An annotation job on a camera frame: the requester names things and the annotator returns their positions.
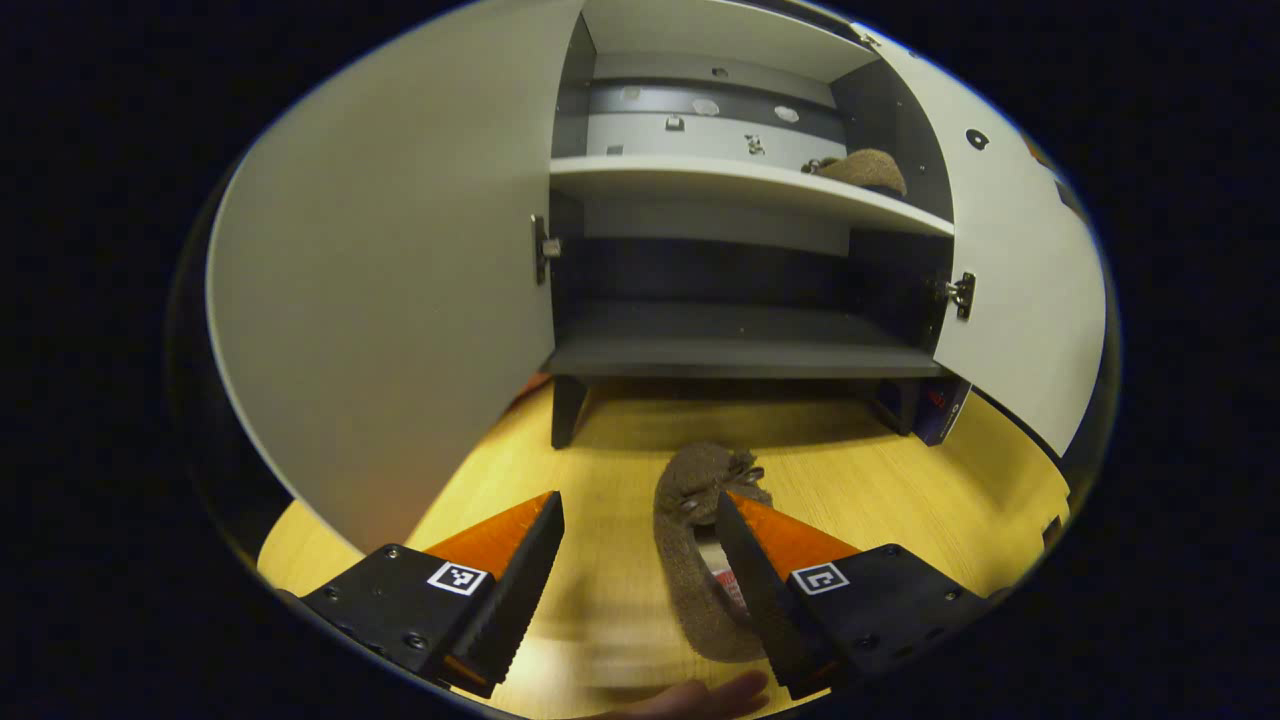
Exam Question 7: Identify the brown suede shoe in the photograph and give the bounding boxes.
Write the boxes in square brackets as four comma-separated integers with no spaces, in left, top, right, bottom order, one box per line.
[800,148,909,198]
[653,443,776,663]

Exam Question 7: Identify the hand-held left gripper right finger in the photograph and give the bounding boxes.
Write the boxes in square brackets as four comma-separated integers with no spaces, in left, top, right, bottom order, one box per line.
[714,490,991,701]

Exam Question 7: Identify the blue white box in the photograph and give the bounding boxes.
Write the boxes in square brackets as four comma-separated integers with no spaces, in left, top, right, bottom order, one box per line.
[915,375,973,448]

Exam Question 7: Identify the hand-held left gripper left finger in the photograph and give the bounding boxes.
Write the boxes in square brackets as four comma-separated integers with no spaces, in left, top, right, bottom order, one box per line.
[298,490,566,699]

